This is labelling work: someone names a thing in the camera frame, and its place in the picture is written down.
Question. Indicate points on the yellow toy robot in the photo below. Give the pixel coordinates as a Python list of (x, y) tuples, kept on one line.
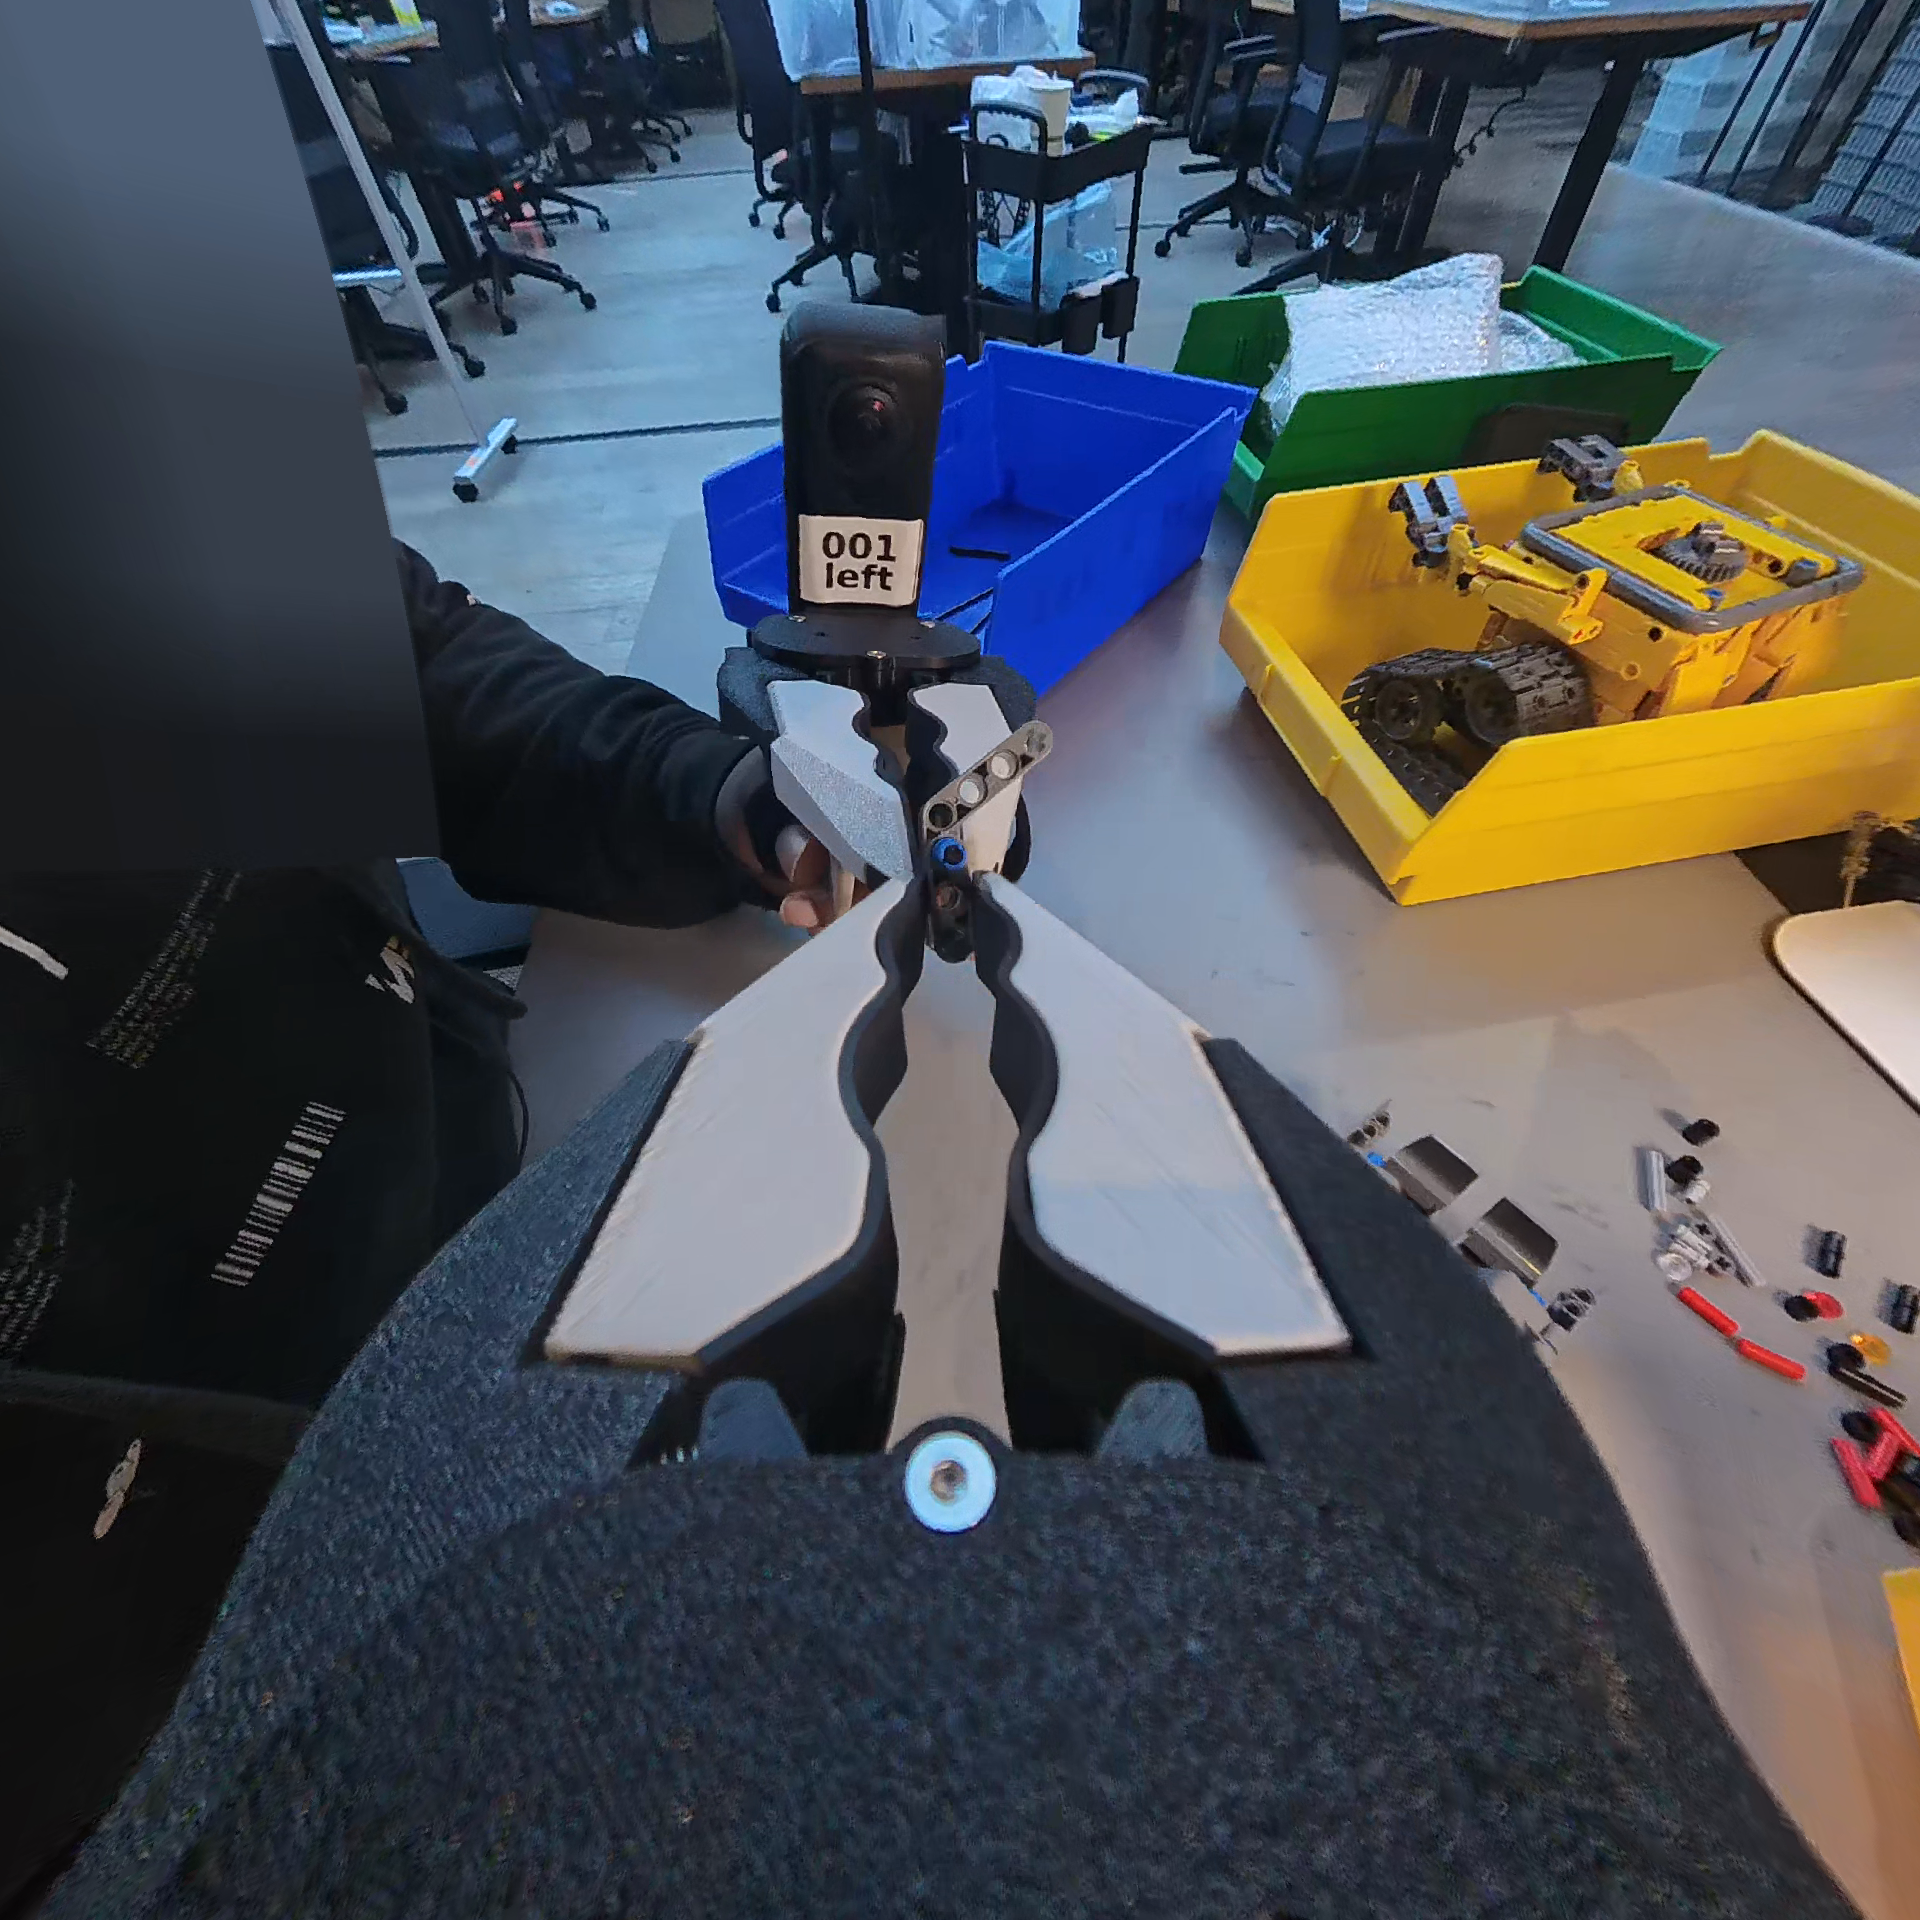
[(1650, 628)]

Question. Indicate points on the grey desk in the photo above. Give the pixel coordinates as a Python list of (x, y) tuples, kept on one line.
[(1320, 974)]

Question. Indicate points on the scattered small building pieces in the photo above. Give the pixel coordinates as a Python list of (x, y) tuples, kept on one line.
[(1710, 1313)]

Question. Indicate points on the bubble wrap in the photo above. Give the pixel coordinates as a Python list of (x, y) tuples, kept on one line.
[(1395, 330)]

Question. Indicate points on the yellow bin with dividers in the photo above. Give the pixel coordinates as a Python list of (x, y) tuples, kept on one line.
[(1905, 1650)]

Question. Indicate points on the blue storage bin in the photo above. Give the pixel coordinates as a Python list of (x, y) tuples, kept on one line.
[(1108, 494)]

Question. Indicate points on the clear plastic bin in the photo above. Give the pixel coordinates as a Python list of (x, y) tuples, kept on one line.
[(931, 30)]

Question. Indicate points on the black office chair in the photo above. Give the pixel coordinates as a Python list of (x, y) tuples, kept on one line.
[(481, 135), (1320, 150), (779, 90)]

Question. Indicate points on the person's left hand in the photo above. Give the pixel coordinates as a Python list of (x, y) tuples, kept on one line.
[(818, 892)]

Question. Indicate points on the blue-grey chair seat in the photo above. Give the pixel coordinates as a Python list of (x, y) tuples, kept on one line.
[(473, 914)]

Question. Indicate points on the grey toy robot head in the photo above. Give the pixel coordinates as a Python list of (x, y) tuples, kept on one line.
[(1434, 1171)]

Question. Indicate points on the grey bent building beam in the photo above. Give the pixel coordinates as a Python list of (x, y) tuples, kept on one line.
[(991, 779)]

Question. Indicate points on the whiteboard on stand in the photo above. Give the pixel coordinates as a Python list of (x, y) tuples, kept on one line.
[(487, 451)]

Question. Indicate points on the white paper cup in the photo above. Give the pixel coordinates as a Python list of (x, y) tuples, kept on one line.
[(1036, 113)]

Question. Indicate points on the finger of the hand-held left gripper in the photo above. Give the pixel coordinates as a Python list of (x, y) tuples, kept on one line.
[(833, 764), (975, 705)]

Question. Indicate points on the black utility cart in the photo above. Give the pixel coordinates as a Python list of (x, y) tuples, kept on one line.
[(1050, 176)]

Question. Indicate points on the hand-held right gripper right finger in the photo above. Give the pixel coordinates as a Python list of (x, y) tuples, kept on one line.
[(1170, 1201)]

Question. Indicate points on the yellow storage bin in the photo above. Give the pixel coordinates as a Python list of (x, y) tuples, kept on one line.
[(1650, 809)]

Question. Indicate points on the person's left forearm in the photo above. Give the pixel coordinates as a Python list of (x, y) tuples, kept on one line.
[(600, 779)]

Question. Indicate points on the white board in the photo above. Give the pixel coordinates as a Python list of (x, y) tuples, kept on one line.
[(1862, 974)]

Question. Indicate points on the blue connector pin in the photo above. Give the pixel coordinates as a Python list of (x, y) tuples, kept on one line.
[(950, 855)]

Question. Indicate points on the green storage bin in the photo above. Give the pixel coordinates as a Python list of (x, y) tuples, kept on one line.
[(1622, 345)]

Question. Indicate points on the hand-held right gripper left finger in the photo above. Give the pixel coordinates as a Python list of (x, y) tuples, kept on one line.
[(735, 1201)]

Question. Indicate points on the black pin connector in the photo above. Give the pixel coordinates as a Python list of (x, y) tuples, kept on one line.
[(950, 914)]

